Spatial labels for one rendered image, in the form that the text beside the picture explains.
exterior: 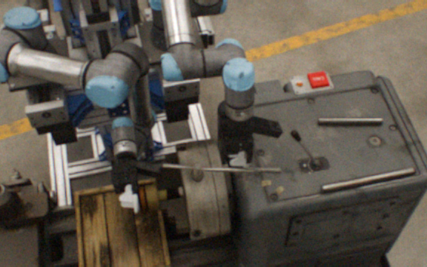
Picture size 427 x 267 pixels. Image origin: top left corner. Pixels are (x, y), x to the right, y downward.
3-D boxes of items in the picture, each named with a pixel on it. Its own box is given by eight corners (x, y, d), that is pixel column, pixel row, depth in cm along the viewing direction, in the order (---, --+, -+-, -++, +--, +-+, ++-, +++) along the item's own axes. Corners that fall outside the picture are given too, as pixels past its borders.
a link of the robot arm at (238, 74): (250, 53, 138) (258, 73, 132) (250, 87, 146) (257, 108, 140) (219, 56, 138) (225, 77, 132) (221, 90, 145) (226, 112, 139)
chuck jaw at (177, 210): (193, 194, 177) (200, 227, 170) (194, 202, 181) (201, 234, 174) (159, 200, 176) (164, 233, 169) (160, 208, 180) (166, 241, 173)
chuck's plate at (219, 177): (210, 156, 202) (213, 122, 173) (227, 241, 191) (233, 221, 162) (200, 158, 202) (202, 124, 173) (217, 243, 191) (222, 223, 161)
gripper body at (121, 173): (115, 196, 184) (113, 166, 191) (141, 192, 185) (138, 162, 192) (111, 185, 178) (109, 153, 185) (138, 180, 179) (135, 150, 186)
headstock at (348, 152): (362, 130, 221) (385, 63, 189) (408, 238, 194) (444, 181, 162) (215, 155, 214) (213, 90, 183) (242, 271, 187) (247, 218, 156)
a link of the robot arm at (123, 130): (135, 127, 201) (131, 113, 194) (138, 153, 195) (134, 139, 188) (113, 130, 201) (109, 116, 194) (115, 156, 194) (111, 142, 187)
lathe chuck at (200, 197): (200, 158, 202) (202, 124, 173) (217, 243, 191) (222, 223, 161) (176, 162, 201) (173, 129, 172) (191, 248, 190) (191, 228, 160)
